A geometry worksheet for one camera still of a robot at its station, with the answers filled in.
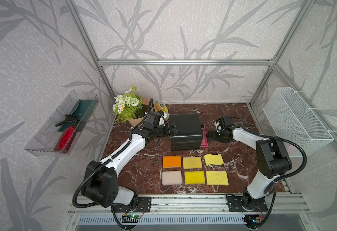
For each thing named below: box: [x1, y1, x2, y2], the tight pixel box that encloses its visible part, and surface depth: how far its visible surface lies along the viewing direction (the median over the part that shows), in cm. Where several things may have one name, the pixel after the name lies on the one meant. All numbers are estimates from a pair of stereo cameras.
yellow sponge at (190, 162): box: [182, 156, 203, 169], surface depth 89 cm
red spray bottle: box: [53, 125, 78, 154], surface depth 59 cm
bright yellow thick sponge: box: [184, 170, 206, 185], surface depth 84 cm
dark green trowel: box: [57, 99, 94, 133], surface depth 70 cm
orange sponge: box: [162, 155, 182, 168], surface depth 89 cm
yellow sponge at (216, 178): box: [206, 170, 229, 186], surface depth 84 cm
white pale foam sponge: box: [161, 170, 182, 186], surface depth 83 cm
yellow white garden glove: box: [154, 101, 170, 122], surface depth 121 cm
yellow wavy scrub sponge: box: [204, 154, 224, 167], surface depth 90 cm
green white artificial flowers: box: [112, 84, 143, 124], surface depth 82 cm
